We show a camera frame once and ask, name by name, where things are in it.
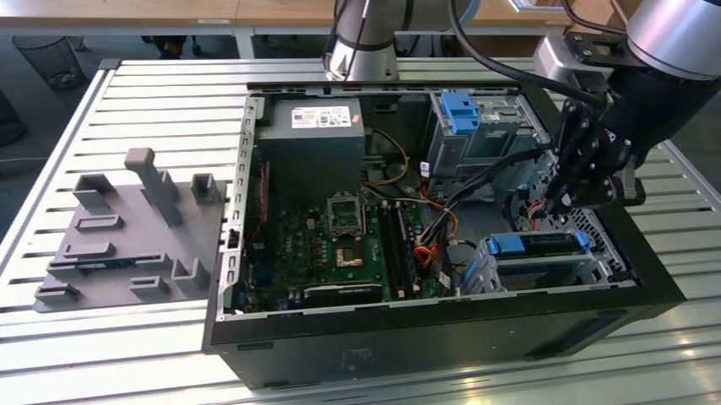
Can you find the CPU socket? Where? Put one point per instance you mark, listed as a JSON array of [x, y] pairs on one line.
[[349, 257]]

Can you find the green RAM stick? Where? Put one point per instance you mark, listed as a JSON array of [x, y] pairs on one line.
[[107, 266]]

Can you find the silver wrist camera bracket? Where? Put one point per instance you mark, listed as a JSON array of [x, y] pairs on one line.
[[555, 59]]

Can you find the black PC case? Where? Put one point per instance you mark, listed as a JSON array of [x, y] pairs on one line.
[[394, 350]]

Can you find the grey power supply unit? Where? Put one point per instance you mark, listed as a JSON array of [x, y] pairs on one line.
[[310, 164]]

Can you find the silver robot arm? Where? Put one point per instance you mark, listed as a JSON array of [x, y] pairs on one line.
[[671, 38]]

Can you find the blue plastic drive latch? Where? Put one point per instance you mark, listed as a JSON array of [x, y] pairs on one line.
[[459, 111]]

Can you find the silver metal drive cage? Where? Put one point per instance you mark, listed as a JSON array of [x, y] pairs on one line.
[[496, 143]]

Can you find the black mesh wastebasket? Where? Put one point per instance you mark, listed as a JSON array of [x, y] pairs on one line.
[[51, 59]]

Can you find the grey parts rack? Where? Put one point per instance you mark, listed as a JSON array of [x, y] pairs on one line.
[[130, 236]]

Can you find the hard disk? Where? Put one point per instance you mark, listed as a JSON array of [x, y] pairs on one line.
[[507, 245]]

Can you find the wooden desk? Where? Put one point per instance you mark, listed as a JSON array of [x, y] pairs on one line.
[[169, 8]]

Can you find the metal disk bay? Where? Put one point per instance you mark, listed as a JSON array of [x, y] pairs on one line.
[[541, 274]]

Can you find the black RAM slot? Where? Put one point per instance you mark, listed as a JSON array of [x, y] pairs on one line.
[[406, 253], [388, 249]]

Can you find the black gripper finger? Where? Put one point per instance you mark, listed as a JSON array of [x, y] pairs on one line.
[[611, 190], [575, 160]]

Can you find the green motherboard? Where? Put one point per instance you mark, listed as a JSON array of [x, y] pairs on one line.
[[305, 257]]

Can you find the black graphics card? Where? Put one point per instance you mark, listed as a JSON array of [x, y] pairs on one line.
[[344, 294]]

